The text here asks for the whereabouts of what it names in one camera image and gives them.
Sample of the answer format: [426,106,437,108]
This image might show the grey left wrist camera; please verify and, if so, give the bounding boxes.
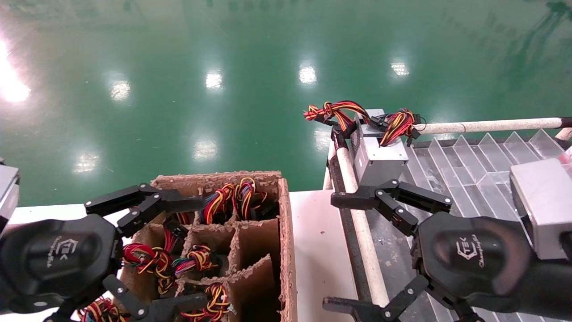
[0,163,21,235]

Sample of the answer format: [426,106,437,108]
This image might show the grey rack base board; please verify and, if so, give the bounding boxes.
[355,197,427,322]

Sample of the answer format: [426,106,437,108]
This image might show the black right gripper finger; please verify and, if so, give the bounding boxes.
[322,274,485,322]
[331,179,453,237]

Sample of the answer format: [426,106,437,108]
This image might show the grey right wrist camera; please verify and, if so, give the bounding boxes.
[509,158,572,261]

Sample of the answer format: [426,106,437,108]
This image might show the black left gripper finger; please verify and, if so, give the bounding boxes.
[85,182,207,238]
[103,274,214,322]

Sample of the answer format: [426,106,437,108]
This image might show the black rack edge strip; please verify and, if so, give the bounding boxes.
[328,154,380,322]

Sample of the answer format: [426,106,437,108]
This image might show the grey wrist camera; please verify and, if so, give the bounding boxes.
[0,163,21,235]
[509,158,572,261]

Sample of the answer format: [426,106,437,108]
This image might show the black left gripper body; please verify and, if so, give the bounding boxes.
[0,215,121,314]

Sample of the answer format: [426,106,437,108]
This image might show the brown cardboard divider box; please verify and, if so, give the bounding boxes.
[121,170,299,322]

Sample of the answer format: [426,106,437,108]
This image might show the clear acrylic divider tray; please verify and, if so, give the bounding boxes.
[404,129,572,322]

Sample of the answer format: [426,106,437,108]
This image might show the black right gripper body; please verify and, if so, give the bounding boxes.
[410,212,572,321]

